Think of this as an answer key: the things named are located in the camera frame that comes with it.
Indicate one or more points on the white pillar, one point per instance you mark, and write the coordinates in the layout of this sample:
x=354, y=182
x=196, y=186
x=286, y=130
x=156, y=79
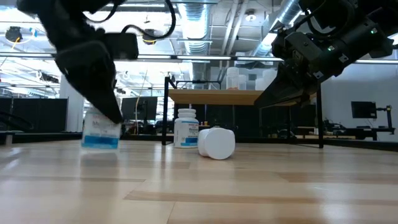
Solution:
x=70, y=112

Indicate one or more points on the black office desk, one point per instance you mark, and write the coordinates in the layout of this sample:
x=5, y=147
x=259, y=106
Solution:
x=357, y=132

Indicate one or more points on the small black monitor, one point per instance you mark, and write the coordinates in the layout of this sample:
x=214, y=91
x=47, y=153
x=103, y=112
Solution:
x=363, y=109

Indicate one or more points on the white melatonin bottle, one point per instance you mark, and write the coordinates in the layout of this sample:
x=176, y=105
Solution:
x=99, y=137
x=186, y=130
x=219, y=143

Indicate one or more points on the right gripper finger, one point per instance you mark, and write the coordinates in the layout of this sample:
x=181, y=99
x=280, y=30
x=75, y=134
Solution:
x=280, y=104
x=286, y=91

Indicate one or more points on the wooden shelf with black legs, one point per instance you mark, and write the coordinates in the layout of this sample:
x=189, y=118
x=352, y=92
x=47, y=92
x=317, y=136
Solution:
x=217, y=97

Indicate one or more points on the large black monitor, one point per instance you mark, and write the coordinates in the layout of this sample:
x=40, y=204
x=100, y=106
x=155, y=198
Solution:
x=140, y=109

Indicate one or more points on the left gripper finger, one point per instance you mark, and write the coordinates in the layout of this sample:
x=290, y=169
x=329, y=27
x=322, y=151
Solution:
x=90, y=77

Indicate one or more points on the silver smooth ventilation duct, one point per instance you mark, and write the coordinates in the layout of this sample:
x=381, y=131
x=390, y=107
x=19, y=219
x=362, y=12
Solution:
x=286, y=14

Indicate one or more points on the overhead light bar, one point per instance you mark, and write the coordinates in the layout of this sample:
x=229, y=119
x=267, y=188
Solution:
x=202, y=57

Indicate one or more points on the silver ribbed ventilation duct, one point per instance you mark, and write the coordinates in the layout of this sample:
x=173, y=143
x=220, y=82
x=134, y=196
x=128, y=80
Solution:
x=196, y=21

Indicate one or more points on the black room partition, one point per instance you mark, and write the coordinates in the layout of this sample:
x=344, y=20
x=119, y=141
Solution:
x=248, y=121
x=37, y=115

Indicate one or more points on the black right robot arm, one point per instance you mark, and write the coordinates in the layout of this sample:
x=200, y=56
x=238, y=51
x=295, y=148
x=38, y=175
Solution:
x=357, y=18

